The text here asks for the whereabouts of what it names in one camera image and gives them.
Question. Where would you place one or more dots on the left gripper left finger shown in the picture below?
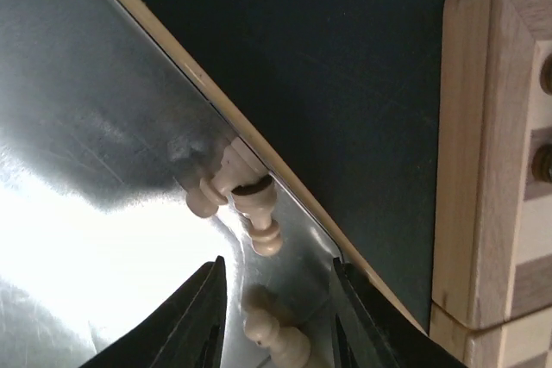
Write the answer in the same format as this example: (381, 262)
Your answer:
(186, 330)

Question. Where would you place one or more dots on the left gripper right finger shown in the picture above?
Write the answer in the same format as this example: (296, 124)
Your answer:
(368, 331)

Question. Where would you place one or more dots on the white pawn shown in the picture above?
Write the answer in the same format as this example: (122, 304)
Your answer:
(287, 345)

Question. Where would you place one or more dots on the wooden chess board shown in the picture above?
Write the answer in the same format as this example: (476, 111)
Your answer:
(491, 283)

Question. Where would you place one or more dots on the pile of white pieces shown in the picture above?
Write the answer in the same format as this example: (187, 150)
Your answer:
(243, 179)

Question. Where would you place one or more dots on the dark chess pieces group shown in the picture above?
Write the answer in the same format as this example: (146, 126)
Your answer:
(541, 161)

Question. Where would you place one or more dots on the gold metal tin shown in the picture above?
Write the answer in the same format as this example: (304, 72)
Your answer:
(103, 134)

